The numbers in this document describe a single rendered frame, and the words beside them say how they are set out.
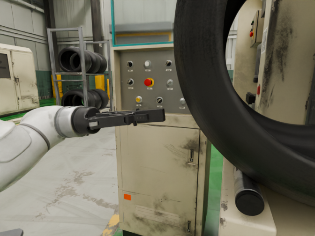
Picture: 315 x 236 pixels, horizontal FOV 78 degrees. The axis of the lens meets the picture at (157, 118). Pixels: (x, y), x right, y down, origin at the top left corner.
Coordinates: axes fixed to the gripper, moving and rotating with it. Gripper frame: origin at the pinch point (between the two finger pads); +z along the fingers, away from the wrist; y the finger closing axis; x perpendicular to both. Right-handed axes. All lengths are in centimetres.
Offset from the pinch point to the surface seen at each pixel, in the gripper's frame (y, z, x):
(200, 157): 56, 2, 33
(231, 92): -12.4, 18.4, -4.6
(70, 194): 85, -131, 84
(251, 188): -9.7, 20.5, 12.1
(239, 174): -4.3, 19.0, 12.3
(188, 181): 55, -7, 48
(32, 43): 658, -826, -276
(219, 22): -12.4, 17.5, -14.3
